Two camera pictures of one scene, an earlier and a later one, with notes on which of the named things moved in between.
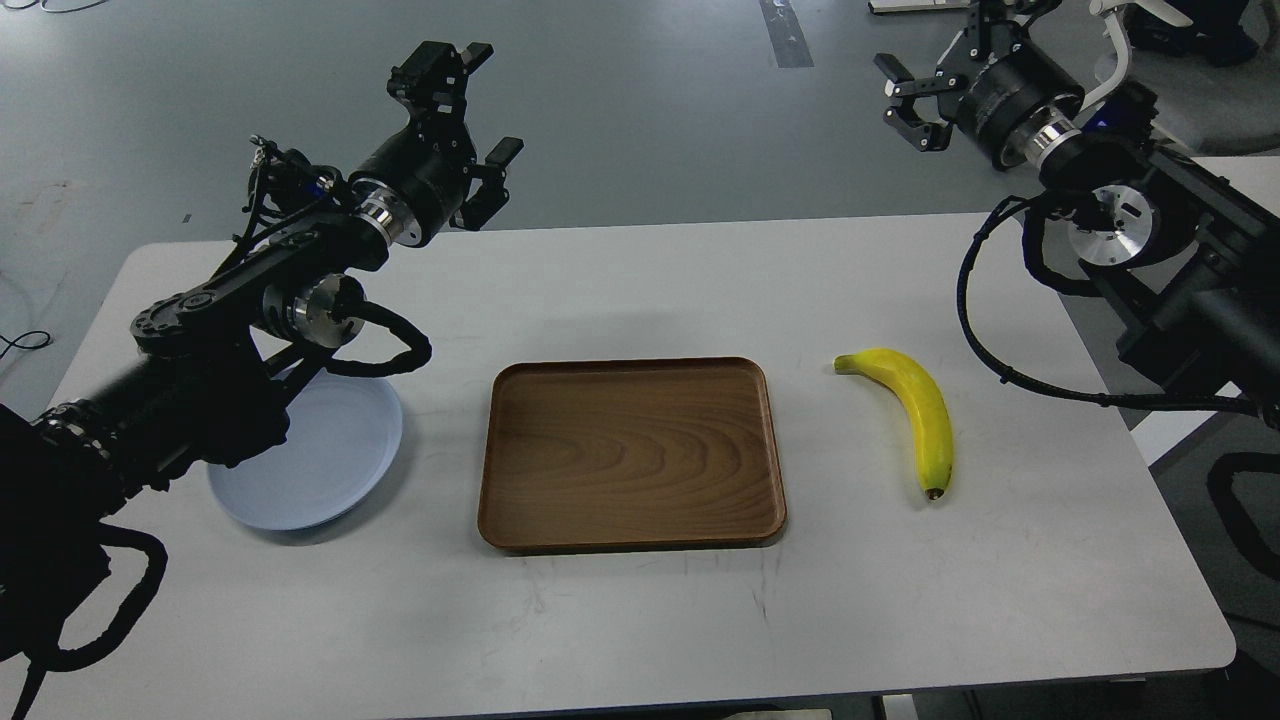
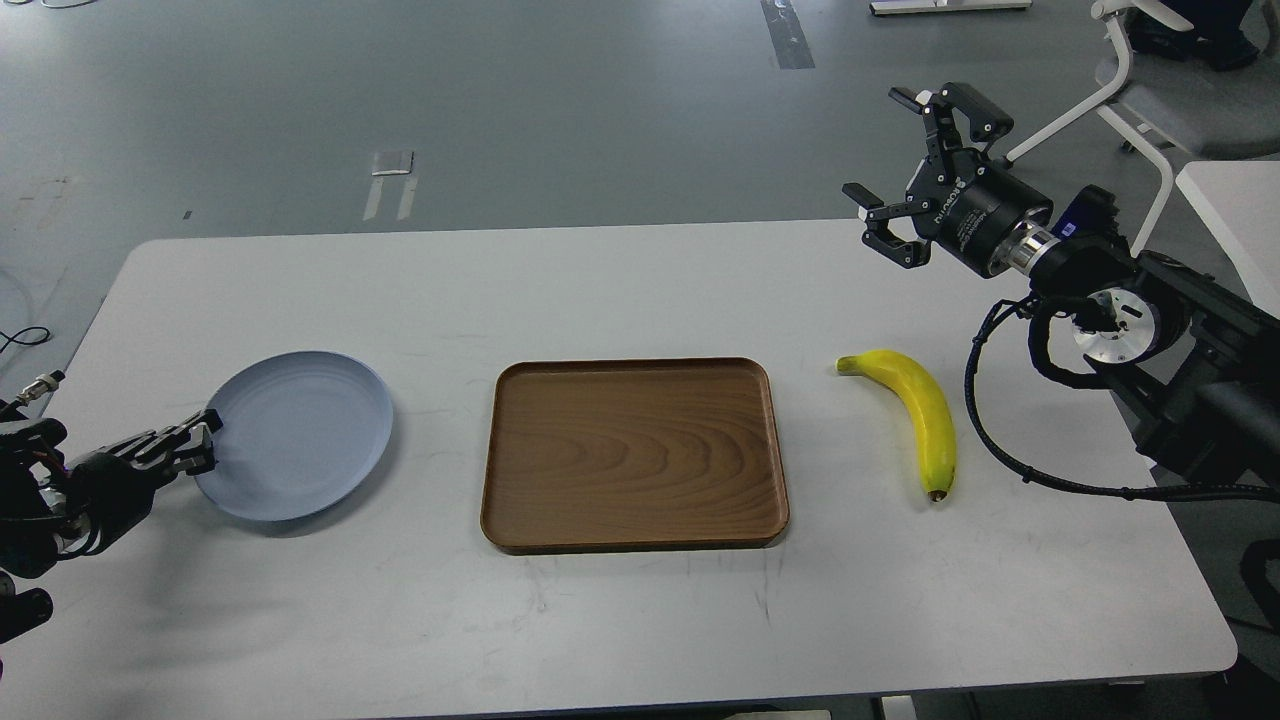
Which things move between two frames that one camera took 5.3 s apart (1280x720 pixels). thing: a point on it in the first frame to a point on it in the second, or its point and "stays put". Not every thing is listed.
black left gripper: (414, 192) to (105, 496)
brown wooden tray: (590, 454) stays put
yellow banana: (924, 403) stays put
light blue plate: (341, 437) stays put
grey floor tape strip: (787, 35) stays put
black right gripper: (1018, 106) to (971, 213)
